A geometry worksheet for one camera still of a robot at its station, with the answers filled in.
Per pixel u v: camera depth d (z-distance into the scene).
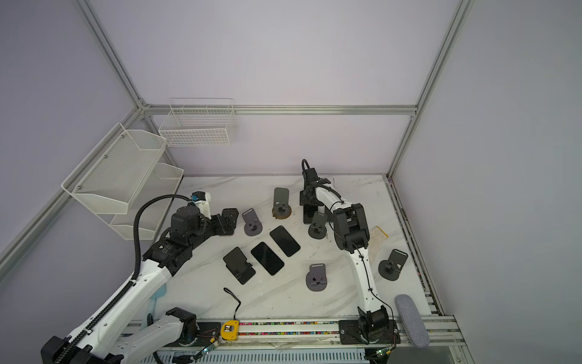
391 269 0.84
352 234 0.64
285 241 0.96
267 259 0.90
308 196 0.98
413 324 0.73
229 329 0.73
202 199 0.67
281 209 1.04
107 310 0.42
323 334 0.75
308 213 1.08
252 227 0.96
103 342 0.39
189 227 0.57
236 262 0.82
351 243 0.65
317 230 0.96
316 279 0.80
